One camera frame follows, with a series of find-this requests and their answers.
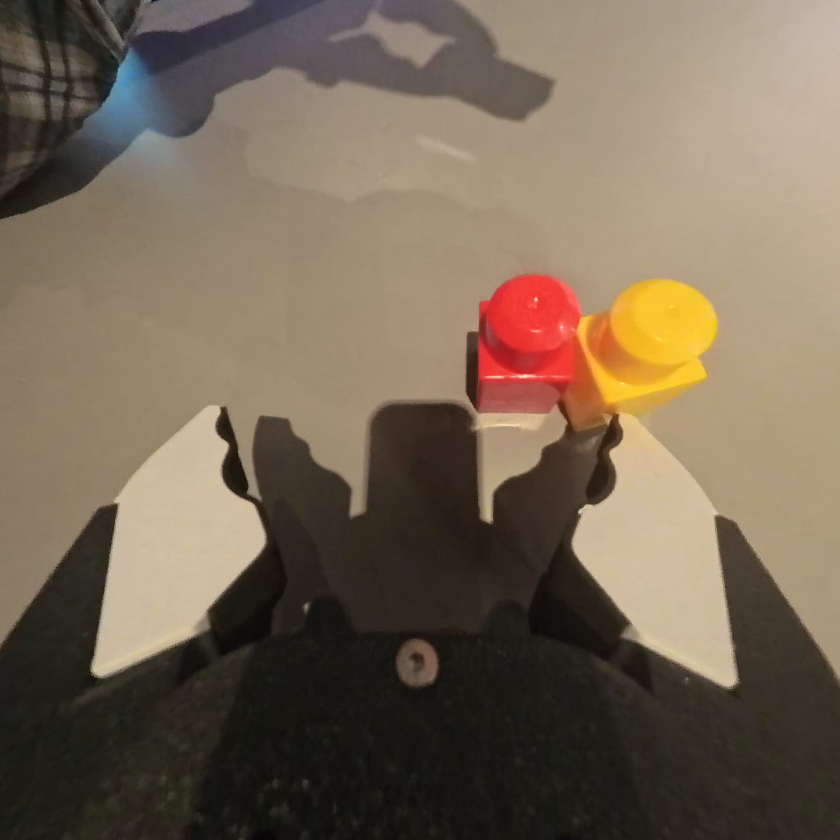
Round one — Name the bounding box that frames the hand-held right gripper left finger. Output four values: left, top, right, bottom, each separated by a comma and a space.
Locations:
91, 405, 286, 679

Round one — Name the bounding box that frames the person's left forearm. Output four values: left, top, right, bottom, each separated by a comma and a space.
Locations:
0, 0, 142, 217

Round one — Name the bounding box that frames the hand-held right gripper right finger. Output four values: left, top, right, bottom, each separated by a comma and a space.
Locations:
530, 413, 739, 690

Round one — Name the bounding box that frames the yellow single-stud mega block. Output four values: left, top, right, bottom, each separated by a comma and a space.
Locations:
561, 279, 718, 431

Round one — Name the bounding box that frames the red mega block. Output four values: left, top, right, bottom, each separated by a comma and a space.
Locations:
467, 273, 583, 414

